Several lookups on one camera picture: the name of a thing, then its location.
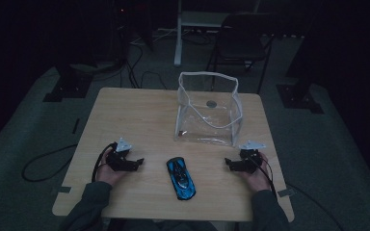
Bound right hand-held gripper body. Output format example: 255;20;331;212
237;140;267;174

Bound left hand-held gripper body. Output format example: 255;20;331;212
105;137;134;172

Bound clear plastic bag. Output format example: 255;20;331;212
173;70;244;148

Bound blue toy car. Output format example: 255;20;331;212
165;156;198;201

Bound person's left hand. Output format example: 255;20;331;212
95;150;128;187

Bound person's right hand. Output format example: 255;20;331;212
238;152;273;193

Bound black marker pen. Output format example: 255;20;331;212
71;117;81;135

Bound black stand base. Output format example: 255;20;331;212
42;63;94;103
276;83;325;115

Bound black folding chair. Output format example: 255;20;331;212
204;12;276;94

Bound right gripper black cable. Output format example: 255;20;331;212
250;156;278;197

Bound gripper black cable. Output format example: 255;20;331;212
91;142;118;184
250;156;278;197

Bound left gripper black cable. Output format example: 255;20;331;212
91;142;118;184

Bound long black floor cable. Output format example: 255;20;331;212
284;182;345;231

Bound black floor cable loop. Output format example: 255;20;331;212
21;143;78;183

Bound bundle of black floor cables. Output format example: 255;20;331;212
120;40;169;90

